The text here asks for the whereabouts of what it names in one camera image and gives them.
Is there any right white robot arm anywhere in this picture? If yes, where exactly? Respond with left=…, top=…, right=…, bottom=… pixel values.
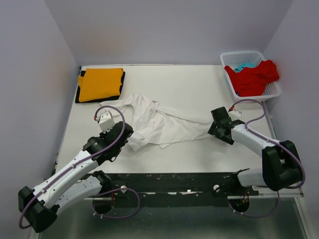
left=208, top=107, right=305, bottom=195

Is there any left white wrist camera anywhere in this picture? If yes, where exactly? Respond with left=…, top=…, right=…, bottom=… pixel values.
left=95, top=111, right=115, bottom=132

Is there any white plastic basket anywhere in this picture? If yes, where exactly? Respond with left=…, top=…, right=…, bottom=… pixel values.
left=220, top=50, right=281, bottom=102

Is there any purple cable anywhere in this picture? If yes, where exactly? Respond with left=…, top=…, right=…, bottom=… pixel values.
left=19, top=106, right=141, bottom=229
left=228, top=99, right=306, bottom=218

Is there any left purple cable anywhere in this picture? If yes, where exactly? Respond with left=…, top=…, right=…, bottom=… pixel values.
left=19, top=106, right=141, bottom=229

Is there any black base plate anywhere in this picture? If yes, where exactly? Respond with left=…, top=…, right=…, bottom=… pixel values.
left=83, top=170, right=259, bottom=208

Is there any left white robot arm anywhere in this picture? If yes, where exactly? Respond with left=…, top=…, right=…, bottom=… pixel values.
left=17, top=121, right=134, bottom=233

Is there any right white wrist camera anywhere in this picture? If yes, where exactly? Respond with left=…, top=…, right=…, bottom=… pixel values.
left=228, top=109, right=242, bottom=120

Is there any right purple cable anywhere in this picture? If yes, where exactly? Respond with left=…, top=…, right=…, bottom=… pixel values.
left=228, top=99, right=306, bottom=218

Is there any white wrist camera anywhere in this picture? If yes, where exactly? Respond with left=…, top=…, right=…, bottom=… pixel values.
left=95, top=111, right=115, bottom=132
left=228, top=109, right=242, bottom=120

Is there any folded yellow t-shirt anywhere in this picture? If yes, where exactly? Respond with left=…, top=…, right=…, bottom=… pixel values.
left=77, top=67, right=124, bottom=103

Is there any white t-shirt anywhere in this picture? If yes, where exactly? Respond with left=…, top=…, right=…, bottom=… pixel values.
left=100, top=94, right=212, bottom=151

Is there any red t-shirt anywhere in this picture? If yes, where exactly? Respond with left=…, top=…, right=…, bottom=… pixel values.
left=224, top=60, right=280, bottom=97

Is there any teal t-shirt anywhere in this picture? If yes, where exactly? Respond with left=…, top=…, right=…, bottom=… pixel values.
left=233, top=63, right=256, bottom=73

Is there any aluminium rail frame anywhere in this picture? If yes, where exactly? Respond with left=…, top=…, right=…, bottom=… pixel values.
left=37, top=139, right=305, bottom=200

